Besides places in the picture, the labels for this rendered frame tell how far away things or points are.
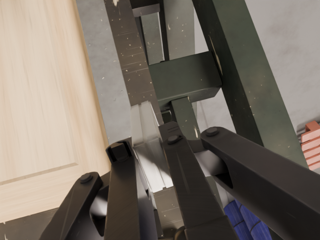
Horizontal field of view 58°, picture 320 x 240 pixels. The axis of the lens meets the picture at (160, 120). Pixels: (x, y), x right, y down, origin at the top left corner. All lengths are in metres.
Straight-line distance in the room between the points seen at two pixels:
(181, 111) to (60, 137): 0.23
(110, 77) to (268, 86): 0.27
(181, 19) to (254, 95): 0.46
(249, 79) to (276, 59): 1.81
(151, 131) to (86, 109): 0.37
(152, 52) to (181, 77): 1.08
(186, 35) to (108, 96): 0.49
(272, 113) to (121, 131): 0.25
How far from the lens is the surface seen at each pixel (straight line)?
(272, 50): 2.25
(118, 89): 0.50
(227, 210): 3.80
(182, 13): 0.90
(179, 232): 0.36
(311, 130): 3.06
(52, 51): 0.58
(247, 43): 0.55
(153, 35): 1.61
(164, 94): 0.57
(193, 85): 0.58
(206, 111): 2.36
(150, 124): 0.16
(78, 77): 0.54
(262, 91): 0.52
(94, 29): 0.55
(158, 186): 0.16
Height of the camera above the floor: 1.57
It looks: 44 degrees down
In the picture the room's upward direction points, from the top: 161 degrees clockwise
